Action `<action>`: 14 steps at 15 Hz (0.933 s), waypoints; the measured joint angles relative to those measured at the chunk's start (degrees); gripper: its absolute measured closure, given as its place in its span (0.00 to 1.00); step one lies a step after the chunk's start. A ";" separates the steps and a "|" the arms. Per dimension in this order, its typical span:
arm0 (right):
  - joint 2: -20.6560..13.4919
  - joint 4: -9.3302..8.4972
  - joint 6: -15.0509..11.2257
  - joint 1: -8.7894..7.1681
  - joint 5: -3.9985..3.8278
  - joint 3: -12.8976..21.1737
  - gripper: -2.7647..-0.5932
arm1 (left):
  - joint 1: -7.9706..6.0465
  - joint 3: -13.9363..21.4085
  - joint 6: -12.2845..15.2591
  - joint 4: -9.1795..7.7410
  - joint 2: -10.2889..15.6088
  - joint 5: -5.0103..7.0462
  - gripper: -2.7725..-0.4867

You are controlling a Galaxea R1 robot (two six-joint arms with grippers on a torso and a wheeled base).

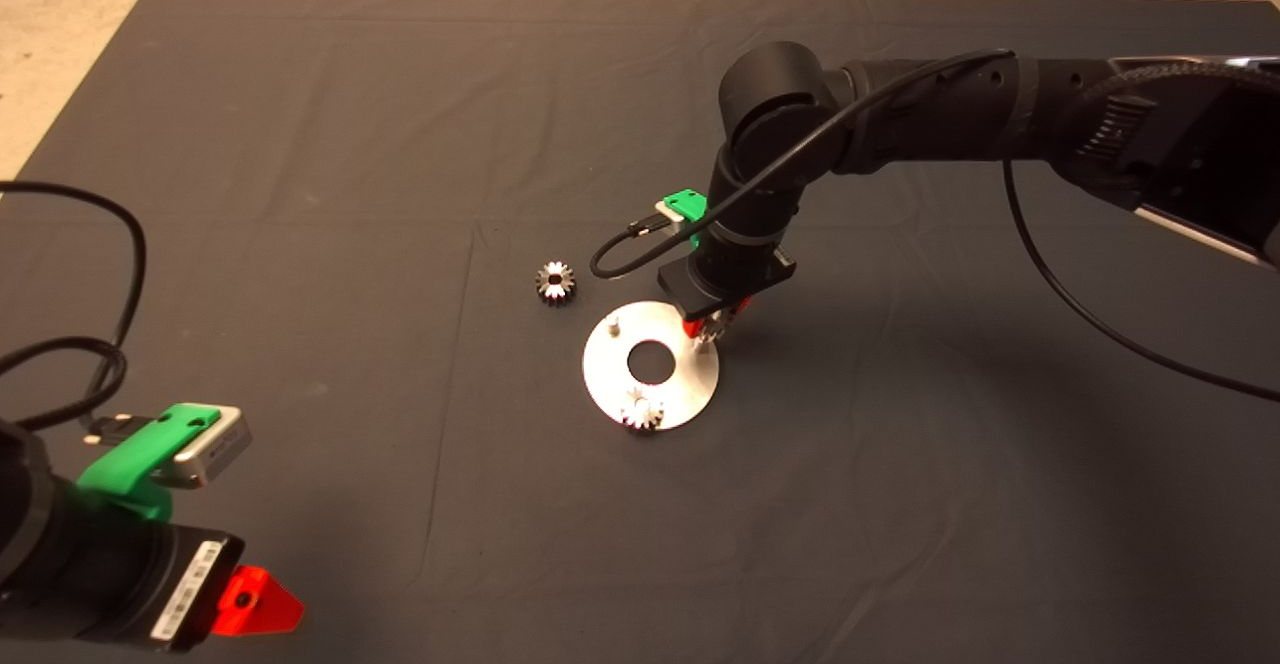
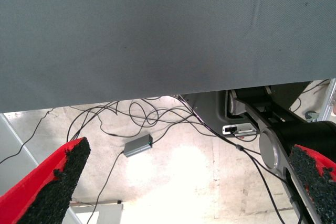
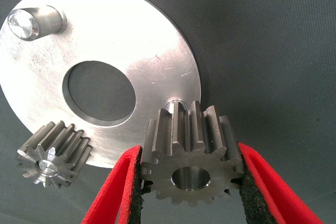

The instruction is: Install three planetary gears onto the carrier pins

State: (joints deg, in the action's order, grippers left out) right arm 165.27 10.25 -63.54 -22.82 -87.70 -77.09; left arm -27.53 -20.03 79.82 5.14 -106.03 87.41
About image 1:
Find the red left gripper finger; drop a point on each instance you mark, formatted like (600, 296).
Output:
(258, 604)

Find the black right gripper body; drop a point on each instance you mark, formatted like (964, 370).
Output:
(720, 279)

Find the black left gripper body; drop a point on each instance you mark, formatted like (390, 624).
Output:
(130, 579)

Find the small steel planetary gear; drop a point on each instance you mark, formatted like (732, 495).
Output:
(715, 328)
(640, 416)
(545, 290)

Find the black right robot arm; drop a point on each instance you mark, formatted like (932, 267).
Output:
(1000, 104)

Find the round metal carrier plate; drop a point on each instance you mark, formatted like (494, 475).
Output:
(610, 384)

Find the dark grey table cloth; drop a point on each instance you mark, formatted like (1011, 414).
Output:
(400, 144)

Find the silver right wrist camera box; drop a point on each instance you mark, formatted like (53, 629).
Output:
(670, 219)

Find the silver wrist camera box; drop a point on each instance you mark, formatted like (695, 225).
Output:
(670, 219)
(215, 449)

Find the green right camera mount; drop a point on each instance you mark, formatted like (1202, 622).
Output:
(688, 206)

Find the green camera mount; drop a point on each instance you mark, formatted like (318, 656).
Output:
(140, 454)
(688, 206)

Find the green left camera mount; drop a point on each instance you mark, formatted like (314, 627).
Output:
(140, 454)

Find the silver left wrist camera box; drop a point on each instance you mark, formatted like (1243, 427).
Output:
(215, 449)

